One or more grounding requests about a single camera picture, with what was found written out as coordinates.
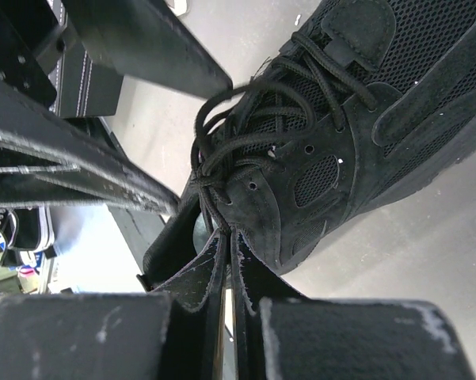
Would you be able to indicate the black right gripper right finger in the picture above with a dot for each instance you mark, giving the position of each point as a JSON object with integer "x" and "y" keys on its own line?
{"x": 282, "y": 334}

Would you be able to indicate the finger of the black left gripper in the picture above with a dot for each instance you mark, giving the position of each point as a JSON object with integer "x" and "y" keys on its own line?
{"x": 45, "y": 161}
{"x": 146, "y": 40}

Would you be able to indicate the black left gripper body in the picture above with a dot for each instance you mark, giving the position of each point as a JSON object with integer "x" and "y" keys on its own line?
{"x": 34, "y": 37}

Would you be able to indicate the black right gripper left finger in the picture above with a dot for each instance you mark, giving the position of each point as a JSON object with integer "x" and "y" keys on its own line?
{"x": 173, "y": 332}

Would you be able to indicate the black shoe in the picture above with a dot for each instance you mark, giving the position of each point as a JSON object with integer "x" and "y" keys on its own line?
{"x": 366, "y": 104}

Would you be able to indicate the white ribbon loop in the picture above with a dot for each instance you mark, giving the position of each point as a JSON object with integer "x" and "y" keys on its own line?
{"x": 178, "y": 7}

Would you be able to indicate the black framed compartment box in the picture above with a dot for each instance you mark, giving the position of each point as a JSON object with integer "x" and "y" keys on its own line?
{"x": 83, "y": 88}

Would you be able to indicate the black white sneaker on floor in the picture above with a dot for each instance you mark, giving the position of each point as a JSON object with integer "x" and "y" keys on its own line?
{"x": 27, "y": 237}

